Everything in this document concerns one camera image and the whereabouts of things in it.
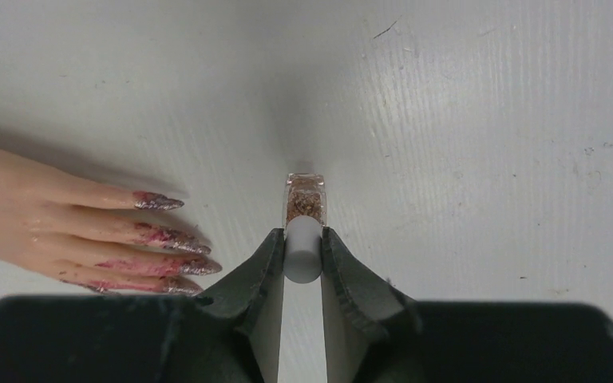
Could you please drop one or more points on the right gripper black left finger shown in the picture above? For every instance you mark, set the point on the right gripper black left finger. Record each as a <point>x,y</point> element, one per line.
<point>228,333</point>

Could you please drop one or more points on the glitter nail polish bottle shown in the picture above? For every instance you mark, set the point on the glitter nail polish bottle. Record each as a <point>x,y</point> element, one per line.
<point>305,195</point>

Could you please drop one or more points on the mannequin hand with painted nails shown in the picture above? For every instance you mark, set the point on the mannequin hand with painted nails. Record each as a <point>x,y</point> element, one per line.
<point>75,230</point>

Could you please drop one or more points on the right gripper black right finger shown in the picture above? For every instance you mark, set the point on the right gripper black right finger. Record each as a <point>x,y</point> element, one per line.
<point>376,333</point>

